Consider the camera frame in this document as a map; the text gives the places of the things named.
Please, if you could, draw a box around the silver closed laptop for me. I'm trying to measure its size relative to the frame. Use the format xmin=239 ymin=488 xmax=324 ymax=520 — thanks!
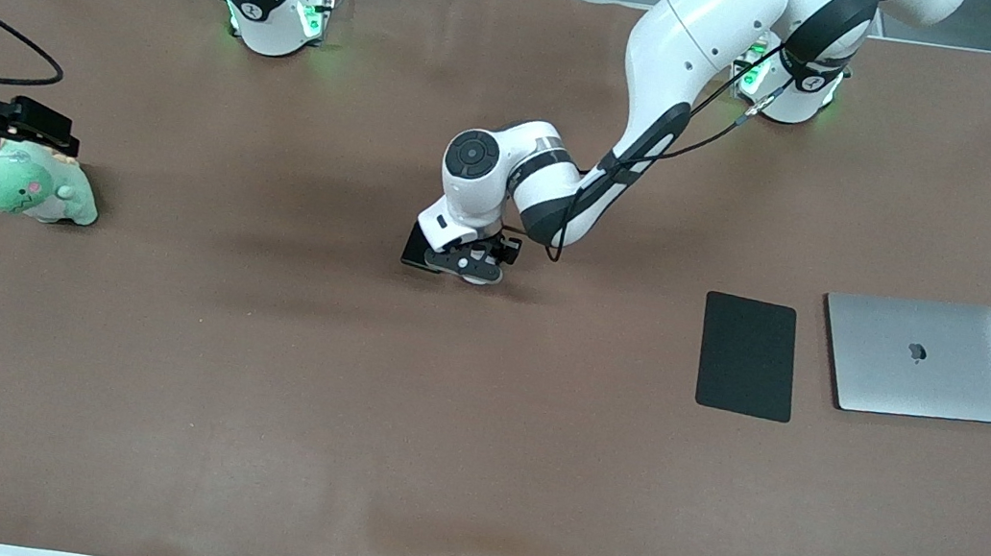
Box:
xmin=810 ymin=283 xmax=991 ymax=432

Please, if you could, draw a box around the brown table cloth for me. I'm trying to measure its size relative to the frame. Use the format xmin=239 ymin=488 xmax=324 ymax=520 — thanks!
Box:
xmin=0 ymin=0 xmax=991 ymax=556

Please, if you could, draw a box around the black phone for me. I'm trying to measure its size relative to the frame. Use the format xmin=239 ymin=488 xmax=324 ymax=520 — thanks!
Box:
xmin=399 ymin=221 xmax=434 ymax=272

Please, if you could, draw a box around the green plush dinosaur toy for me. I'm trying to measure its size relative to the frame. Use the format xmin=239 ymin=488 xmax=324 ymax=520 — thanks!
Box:
xmin=0 ymin=137 xmax=108 ymax=230

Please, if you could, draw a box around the black mouse pad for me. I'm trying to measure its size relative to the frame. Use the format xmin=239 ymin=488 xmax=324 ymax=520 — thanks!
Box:
xmin=690 ymin=289 xmax=809 ymax=425

